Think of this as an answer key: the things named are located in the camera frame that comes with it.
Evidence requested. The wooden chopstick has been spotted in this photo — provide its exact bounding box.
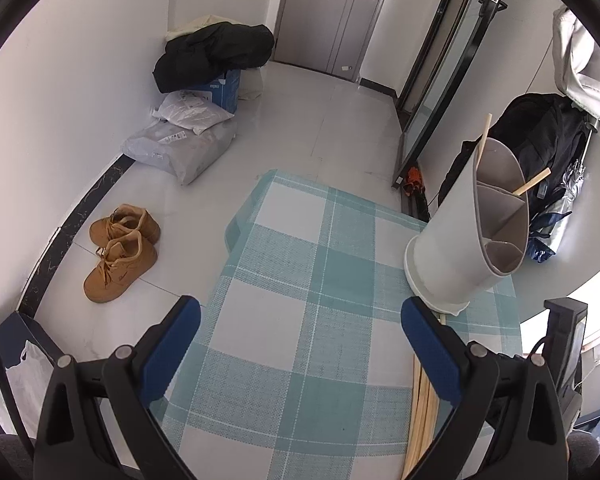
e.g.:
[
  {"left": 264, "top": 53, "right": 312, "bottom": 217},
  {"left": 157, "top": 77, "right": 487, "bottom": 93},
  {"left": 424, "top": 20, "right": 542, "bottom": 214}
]
[
  {"left": 478, "top": 113, "right": 494, "bottom": 156},
  {"left": 512, "top": 168, "right": 552, "bottom": 197}
]

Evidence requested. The white plastic bag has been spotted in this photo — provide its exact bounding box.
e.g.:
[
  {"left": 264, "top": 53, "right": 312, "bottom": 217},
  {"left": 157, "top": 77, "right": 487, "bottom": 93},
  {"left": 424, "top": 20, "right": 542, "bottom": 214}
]
[{"left": 0, "top": 340, "right": 56, "bottom": 436}]

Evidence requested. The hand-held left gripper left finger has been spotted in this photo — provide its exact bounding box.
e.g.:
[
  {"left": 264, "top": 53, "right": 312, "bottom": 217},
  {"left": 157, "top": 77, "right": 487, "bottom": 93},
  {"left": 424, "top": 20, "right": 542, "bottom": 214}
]
[{"left": 32, "top": 295, "right": 203, "bottom": 480}]

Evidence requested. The black backpack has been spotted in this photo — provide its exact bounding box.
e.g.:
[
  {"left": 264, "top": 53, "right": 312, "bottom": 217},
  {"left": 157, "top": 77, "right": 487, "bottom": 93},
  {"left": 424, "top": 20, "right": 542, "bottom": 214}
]
[{"left": 437, "top": 92, "right": 593, "bottom": 221}]

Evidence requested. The small white parcel bag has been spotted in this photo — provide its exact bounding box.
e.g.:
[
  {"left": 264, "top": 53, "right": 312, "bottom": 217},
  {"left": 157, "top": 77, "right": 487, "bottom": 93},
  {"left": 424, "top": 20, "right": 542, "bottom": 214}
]
[{"left": 151, "top": 89, "right": 236, "bottom": 136}]

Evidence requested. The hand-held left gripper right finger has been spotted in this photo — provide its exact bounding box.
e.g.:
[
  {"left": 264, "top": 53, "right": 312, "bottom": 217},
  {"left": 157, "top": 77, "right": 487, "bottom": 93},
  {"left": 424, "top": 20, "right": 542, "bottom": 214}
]
[{"left": 400, "top": 296, "right": 568, "bottom": 480}]

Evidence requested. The tan suede shoe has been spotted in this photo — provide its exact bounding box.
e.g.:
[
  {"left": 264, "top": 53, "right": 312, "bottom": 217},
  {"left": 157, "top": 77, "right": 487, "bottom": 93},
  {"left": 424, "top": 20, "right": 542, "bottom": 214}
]
[
  {"left": 83, "top": 235, "right": 159, "bottom": 305},
  {"left": 89, "top": 203, "right": 162, "bottom": 247}
]

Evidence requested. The white utensil holder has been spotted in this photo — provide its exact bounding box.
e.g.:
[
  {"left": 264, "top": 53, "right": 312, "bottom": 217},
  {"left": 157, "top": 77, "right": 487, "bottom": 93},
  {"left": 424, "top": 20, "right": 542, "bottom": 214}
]
[{"left": 404, "top": 136, "right": 530, "bottom": 317}]

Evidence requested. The blue cardboard box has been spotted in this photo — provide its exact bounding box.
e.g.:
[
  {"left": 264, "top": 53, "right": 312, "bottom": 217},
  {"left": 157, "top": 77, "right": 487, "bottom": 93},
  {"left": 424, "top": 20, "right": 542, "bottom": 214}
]
[{"left": 200, "top": 67, "right": 243, "bottom": 113}]

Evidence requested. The teal checked placemat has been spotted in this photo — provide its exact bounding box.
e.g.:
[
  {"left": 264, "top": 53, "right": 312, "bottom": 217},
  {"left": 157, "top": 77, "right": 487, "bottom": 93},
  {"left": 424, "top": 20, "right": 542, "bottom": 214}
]
[{"left": 145, "top": 169, "right": 523, "bottom": 480}]

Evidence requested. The cream cloth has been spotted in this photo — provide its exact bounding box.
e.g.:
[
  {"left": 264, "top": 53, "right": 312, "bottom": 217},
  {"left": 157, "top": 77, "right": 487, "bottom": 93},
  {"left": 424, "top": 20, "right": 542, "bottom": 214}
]
[{"left": 166, "top": 16, "right": 243, "bottom": 43}]

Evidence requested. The grey entrance door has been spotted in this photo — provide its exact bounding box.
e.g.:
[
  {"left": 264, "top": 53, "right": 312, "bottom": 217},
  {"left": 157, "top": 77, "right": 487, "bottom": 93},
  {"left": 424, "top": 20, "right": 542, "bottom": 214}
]
[{"left": 272, "top": 0, "right": 398, "bottom": 83}]

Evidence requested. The silver folding umbrella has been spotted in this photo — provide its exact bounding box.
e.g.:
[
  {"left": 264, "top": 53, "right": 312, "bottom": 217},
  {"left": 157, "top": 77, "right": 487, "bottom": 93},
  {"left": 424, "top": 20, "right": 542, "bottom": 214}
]
[{"left": 525, "top": 112, "right": 600, "bottom": 263}]

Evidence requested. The orange tool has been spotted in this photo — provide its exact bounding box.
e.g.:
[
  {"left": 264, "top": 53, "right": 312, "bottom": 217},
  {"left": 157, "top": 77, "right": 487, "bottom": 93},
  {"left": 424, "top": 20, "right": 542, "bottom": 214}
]
[{"left": 401, "top": 165, "right": 426, "bottom": 196}]

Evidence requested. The bundle of wooden chopsticks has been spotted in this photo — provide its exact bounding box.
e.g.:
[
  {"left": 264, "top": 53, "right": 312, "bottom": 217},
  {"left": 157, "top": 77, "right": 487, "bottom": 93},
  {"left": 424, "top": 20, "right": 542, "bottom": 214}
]
[{"left": 401, "top": 310, "right": 451, "bottom": 480}]

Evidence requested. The white shoulder bag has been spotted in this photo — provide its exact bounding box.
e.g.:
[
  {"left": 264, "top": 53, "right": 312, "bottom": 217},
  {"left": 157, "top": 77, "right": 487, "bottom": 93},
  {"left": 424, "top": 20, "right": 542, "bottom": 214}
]
[{"left": 550, "top": 2, "right": 600, "bottom": 123}]

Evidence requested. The black framed glass door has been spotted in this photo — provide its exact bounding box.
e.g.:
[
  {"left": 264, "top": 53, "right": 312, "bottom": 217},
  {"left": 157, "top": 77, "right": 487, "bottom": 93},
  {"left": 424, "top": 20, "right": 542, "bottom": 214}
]
[{"left": 392, "top": 0, "right": 513, "bottom": 188}]

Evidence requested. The dark blue box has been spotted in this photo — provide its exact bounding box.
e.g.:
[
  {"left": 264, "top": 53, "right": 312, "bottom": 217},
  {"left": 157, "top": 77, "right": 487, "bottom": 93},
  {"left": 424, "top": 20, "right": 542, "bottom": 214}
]
[{"left": 0, "top": 310, "right": 53, "bottom": 361}]

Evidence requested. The large grey parcel bag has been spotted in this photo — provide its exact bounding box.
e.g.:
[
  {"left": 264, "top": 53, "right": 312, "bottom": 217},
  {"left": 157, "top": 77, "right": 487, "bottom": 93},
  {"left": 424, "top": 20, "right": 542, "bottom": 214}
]
[{"left": 120, "top": 119, "right": 238, "bottom": 186}]

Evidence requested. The black electronic device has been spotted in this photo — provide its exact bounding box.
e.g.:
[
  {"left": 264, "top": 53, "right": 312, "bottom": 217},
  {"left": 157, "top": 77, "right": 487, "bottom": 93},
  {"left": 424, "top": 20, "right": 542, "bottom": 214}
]
[{"left": 542, "top": 297, "right": 588, "bottom": 428}]

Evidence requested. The black jacket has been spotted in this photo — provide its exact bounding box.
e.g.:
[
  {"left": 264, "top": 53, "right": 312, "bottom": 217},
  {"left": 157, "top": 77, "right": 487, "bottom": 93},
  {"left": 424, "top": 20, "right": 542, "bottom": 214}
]
[{"left": 152, "top": 22, "right": 276, "bottom": 93}]

